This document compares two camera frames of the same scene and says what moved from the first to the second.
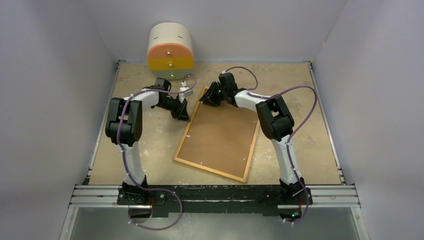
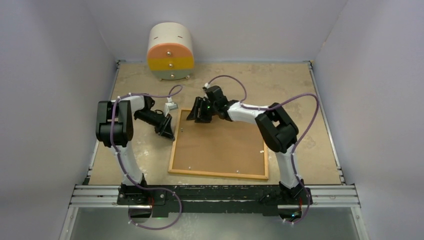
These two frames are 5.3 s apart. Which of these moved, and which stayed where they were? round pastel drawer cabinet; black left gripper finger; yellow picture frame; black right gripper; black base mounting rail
Moved: black right gripper; yellow picture frame; black left gripper finger
Stayed: black base mounting rail; round pastel drawer cabinet
